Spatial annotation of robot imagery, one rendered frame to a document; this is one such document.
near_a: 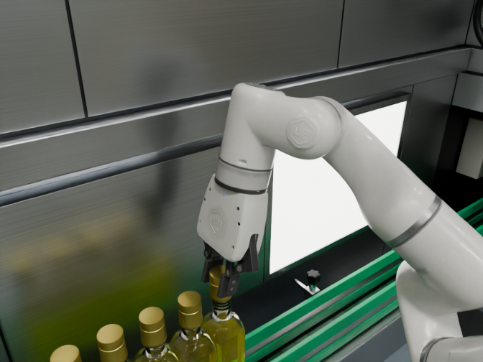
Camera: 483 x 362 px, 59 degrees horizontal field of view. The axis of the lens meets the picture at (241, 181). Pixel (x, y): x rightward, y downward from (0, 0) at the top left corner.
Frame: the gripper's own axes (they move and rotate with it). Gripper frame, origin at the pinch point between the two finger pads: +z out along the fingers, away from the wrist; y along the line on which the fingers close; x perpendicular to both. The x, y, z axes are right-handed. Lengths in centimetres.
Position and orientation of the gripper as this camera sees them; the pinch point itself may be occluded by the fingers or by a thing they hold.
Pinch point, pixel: (220, 276)
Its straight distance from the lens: 66.1
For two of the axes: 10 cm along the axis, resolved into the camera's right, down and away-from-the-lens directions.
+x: 7.7, -0.4, 6.4
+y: 6.0, 3.6, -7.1
